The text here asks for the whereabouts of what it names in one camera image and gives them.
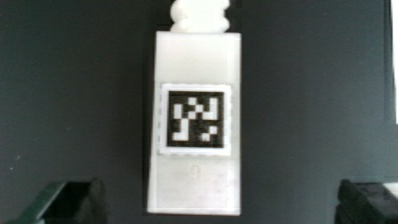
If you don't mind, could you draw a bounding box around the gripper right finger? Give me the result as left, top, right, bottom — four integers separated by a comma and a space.
335, 179, 398, 224

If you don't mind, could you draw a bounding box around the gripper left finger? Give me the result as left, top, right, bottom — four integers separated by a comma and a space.
11, 179, 109, 224

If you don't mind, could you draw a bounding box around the white table leg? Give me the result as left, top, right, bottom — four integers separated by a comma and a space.
148, 0, 242, 216

